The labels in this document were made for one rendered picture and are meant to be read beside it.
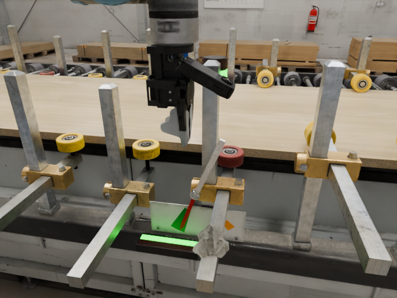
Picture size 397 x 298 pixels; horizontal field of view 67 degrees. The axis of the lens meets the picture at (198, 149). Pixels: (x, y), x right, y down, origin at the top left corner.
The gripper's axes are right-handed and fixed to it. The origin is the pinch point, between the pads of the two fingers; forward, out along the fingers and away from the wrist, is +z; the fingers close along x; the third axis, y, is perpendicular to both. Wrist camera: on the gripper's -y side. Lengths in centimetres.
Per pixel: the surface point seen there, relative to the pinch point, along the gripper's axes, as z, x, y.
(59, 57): 3, -115, 107
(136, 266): 73, -28, 30
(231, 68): 6, -115, 1
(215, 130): -0.5, -6.1, -5.2
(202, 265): 15.3, 19.4, -6.8
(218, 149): 1.1, 0.5, -6.8
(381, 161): 12, -23, -49
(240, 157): 11.3, -16.3, -10.9
